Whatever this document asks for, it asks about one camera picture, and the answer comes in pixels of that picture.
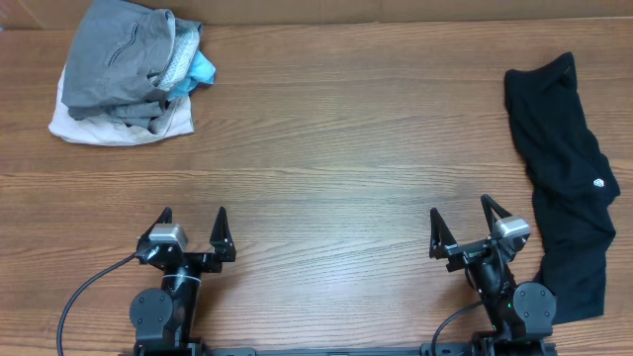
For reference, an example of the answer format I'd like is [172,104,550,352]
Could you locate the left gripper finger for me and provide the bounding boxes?
[210,207,236,262]
[138,207,173,242]

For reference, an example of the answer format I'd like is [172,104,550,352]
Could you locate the light blue garment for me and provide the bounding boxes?
[167,50,216,101]

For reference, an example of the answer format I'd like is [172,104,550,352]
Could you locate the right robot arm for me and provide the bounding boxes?
[423,195,557,356]

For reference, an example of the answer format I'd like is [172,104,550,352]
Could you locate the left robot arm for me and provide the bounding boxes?
[130,208,236,355]

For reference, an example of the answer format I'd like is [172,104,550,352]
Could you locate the black t-shirt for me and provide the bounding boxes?
[504,52,620,324]

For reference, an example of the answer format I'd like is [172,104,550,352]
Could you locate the white dotted mesh garment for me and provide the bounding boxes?
[151,18,202,92]

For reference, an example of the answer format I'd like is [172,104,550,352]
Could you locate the white folded garment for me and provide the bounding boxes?
[48,69,194,146]

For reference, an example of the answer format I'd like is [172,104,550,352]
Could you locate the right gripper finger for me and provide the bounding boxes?
[429,208,457,259]
[481,194,511,232]

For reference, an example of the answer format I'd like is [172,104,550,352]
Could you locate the grey folded trousers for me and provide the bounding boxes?
[61,0,175,129]

